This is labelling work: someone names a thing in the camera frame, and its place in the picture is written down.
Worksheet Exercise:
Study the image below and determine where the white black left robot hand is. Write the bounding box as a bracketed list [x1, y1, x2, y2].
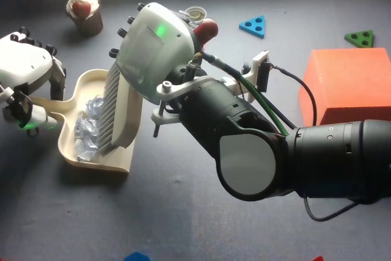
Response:
[0, 27, 67, 137]

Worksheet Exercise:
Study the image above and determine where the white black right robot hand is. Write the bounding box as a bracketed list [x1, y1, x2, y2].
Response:
[108, 2, 197, 105]

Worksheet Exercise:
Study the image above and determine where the white paper ball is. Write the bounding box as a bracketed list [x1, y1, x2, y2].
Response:
[74, 116, 100, 139]
[87, 95, 106, 120]
[75, 137, 100, 163]

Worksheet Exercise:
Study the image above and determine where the cream plastic dustpan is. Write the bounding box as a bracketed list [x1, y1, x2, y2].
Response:
[29, 69, 144, 176]

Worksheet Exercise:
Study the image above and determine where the small white cup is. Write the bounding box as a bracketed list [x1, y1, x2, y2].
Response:
[185, 6, 208, 25]

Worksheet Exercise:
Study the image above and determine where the toy cupcake with cherry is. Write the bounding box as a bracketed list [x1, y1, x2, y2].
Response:
[65, 0, 104, 37]

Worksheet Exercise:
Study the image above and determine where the blue triangle block with holes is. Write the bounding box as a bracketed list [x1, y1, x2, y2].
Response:
[238, 15, 266, 39]

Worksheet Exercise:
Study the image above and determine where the grey tablecloth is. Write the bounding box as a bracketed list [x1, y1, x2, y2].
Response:
[0, 0, 391, 261]

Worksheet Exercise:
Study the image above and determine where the large orange block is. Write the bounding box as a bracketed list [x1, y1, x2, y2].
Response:
[298, 47, 391, 127]

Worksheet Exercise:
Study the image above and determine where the green triangle block with holes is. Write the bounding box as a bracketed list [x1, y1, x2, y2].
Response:
[344, 29, 375, 50]

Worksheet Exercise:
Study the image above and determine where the blue hexagonal block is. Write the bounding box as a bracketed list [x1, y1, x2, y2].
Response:
[123, 251, 151, 261]

